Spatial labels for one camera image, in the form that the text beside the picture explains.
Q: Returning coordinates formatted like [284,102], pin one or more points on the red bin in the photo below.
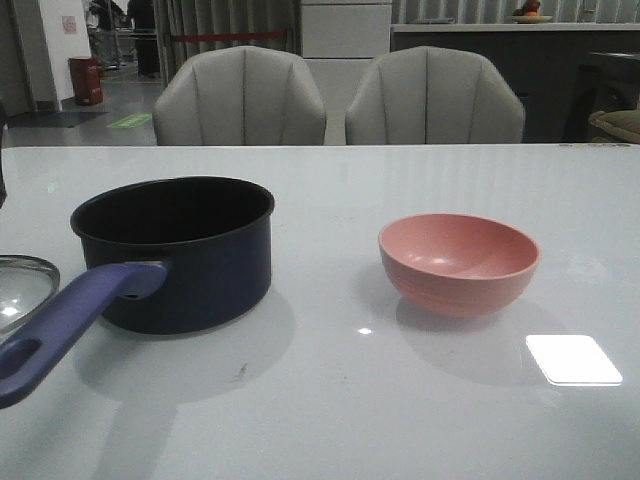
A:
[85,78]

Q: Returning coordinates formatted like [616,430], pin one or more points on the dark blue saucepan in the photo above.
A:
[163,257]

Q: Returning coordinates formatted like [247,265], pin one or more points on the red barrier belt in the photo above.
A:
[227,37]

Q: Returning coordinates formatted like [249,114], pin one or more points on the fruit plate on counter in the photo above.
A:
[529,13]

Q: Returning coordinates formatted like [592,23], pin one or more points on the grey upholstered chair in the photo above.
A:
[241,96]
[432,95]

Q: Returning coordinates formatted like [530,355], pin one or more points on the beige cushion seat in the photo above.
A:
[616,127]

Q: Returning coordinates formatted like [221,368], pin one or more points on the glass pot lid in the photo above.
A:
[27,284]

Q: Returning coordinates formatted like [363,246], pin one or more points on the white cabinet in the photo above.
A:
[338,39]

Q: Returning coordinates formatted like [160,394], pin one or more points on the left grey upholstered chair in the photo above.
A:
[241,96]

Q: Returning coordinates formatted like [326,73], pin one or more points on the pink plastic bowl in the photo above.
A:
[457,265]

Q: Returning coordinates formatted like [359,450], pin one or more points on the right grey upholstered chair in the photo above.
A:
[432,95]

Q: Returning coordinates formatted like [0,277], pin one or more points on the person in dark clothes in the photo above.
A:
[142,16]

